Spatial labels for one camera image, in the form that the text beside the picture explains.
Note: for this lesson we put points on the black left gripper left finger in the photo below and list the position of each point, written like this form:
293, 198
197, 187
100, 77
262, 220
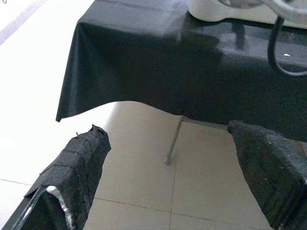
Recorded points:
72, 167

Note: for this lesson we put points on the white plastic children table top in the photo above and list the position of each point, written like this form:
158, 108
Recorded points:
208, 12

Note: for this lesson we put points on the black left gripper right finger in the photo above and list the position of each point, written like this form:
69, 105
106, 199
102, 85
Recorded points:
271, 167

